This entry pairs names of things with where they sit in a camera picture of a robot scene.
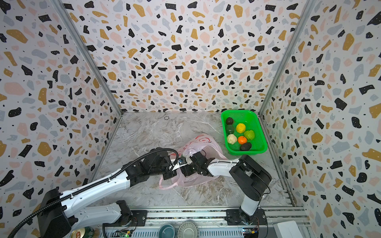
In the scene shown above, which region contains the pink plastic bag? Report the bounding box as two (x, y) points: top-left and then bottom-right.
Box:
(159, 134), (229, 190)

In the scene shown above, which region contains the beige pear fruit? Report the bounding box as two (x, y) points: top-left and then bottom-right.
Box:
(227, 134), (238, 145)

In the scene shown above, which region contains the dark green lime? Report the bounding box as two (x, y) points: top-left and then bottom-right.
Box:
(225, 125), (235, 135)

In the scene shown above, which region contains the orange fruit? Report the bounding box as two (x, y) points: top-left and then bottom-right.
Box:
(238, 136), (248, 145)

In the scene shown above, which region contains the dark avocado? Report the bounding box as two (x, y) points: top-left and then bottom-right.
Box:
(240, 142), (252, 151)

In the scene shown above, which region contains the dark purple mangosteen fruit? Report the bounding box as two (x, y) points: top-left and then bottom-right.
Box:
(225, 117), (234, 125)

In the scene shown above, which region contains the yellow lemon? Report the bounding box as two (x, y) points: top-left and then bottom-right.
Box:
(236, 123), (246, 133)

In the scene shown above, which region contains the green custard apple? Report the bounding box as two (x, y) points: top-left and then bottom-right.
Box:
(244, 130), (256, 141)

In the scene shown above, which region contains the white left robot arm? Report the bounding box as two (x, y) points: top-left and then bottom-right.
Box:
(37, 148), (179, 238)

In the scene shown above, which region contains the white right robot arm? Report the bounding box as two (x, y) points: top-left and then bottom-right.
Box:
(176, 152), (272, 225)

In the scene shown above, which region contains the green plastic basket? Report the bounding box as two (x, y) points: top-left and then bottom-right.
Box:
(221, 109), (268, 156)

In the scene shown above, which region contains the grey ribbed plate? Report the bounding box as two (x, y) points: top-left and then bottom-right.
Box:
(178, 222), (198, 238)

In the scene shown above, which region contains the teal ceramic bowl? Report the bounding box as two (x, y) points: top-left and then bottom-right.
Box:
(157, 224), (176, 238)

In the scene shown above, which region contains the green circuit board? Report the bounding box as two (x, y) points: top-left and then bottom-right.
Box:
(112, 229), (133, 238)

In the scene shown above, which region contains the right circuit board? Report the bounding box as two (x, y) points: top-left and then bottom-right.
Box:
(243, 228), (259, 238)

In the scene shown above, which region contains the green gold drink can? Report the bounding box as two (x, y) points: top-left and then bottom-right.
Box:
(70, 227), (99, 238)

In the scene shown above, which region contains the white box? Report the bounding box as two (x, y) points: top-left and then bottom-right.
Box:
(273, 221), (303, 238)

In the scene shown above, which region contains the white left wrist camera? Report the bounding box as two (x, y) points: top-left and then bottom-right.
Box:
(171, 157), (192, 171)

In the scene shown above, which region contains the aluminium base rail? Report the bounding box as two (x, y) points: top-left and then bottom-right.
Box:
(58, 206), (313, 238)

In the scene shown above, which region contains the black corrugated cable conduit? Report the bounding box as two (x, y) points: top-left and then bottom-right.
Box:
(7, 148), (180, 238)

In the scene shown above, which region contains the aluminium corner post left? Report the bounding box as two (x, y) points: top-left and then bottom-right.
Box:
(51, 0), (123, 117)

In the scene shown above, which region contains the aluminium corner post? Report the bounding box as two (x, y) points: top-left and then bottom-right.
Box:
(258, 0), (317, 118)
(51, 0), (123, 117)

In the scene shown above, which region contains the aluminium corner post right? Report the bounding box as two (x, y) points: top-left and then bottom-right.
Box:
(258, 0), (317, 118)

